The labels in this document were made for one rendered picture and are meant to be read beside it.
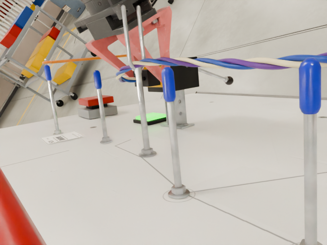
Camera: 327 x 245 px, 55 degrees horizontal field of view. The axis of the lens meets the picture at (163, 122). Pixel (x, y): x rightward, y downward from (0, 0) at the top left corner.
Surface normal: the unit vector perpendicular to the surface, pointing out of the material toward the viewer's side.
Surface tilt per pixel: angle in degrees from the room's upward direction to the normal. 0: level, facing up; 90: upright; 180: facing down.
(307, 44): 0
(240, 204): 50
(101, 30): 65
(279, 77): 0
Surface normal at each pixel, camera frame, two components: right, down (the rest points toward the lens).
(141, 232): -0.10, -0.97
